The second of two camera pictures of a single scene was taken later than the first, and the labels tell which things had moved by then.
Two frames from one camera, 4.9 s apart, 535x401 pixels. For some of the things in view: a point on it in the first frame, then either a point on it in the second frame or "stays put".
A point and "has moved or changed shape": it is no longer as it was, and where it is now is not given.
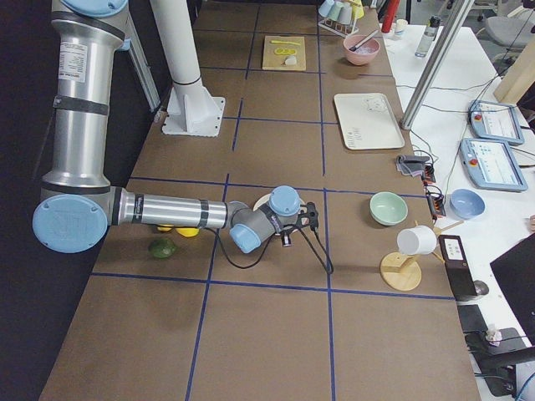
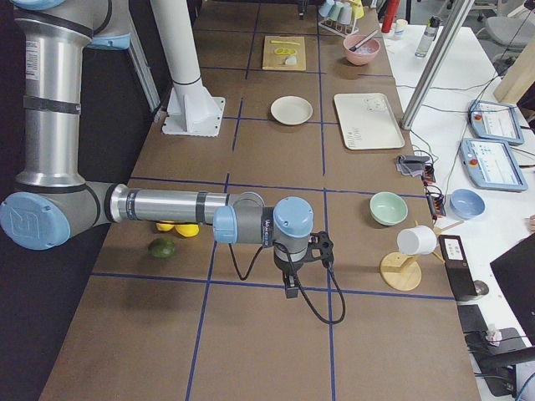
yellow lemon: [188, 231] stays put
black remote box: [457, 266] stays put
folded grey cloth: [413, 165] stays put
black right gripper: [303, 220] to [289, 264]
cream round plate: [267, 197] has moved or changed shape
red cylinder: [389, 12] stays put
